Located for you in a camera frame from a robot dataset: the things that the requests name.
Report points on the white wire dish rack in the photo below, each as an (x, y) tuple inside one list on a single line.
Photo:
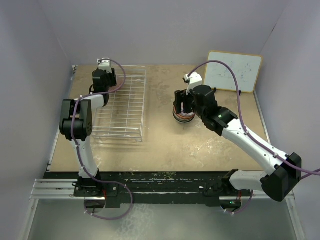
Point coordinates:
[(123, 116)]

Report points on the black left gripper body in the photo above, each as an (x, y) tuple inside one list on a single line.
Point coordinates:
[(110, 79)]

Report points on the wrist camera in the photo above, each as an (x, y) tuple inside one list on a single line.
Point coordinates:
[(104, 64), (193, 80)]

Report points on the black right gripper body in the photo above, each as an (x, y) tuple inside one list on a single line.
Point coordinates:
[(198, 110)]

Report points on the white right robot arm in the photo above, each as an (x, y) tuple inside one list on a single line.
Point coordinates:
[(279, 173)]

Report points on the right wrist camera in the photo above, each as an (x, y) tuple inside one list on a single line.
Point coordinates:
[(193, 80)]

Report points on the grey striped bowl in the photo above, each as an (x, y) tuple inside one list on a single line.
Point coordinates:
[(185, 113)]

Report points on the aluminium frame rail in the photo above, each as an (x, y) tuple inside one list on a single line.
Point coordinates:
[(54, 213)]

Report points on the blue floral bowl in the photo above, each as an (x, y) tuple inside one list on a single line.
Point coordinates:
[(183, 121)]

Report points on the yellow framed whiteboard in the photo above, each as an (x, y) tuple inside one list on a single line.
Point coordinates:
[(242, 66)]

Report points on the pink patterned bowl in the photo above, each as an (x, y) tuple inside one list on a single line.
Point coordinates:
[(119, 83)]

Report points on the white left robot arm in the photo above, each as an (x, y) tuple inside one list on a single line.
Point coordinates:
[(76, 119)]

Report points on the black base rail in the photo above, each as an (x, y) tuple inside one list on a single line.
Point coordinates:
[(207, 188)]

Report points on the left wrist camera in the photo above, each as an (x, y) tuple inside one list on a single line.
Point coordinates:
[(104, 64)]

